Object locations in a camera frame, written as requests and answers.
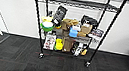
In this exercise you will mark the brown paper bag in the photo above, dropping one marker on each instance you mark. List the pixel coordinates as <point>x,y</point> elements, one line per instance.
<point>67,44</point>

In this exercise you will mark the small blue box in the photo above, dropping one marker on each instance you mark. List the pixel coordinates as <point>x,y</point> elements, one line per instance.
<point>73,32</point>

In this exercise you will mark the yellow container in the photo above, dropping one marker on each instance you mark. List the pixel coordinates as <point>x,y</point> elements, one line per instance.
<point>59,44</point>

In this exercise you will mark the white red box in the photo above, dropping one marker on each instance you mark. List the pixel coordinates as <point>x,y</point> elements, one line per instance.
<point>49,41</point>

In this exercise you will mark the black box white print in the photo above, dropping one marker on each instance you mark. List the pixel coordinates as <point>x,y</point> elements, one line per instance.
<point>77,48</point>

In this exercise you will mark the green bowl white lid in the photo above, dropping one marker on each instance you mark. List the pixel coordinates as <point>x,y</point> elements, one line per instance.
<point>47,26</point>

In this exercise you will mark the brown box white label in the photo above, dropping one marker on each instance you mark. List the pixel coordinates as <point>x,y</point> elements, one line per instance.
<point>85,30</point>

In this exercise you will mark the tall black printed bag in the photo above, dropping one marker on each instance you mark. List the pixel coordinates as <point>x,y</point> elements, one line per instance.
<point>60,14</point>

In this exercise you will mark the yellow bowl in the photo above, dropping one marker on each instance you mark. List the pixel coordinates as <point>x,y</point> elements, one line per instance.
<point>46,18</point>

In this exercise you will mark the small orange item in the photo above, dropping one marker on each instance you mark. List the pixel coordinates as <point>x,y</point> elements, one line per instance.
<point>84,52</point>

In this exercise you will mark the glossy black pouch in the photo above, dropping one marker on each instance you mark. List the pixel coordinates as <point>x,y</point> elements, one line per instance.
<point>89,21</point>

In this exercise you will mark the black white printed box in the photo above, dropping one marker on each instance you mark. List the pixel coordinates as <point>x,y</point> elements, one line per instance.
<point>96,33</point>

